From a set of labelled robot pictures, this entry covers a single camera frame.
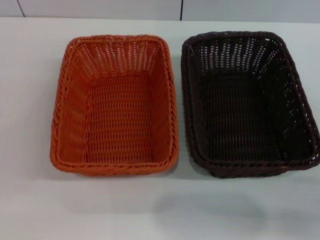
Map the orange woven plastic basket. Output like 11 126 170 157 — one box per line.
50 35 176 178

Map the dark brown woven plastic basket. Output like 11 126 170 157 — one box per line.
181 30 320 180

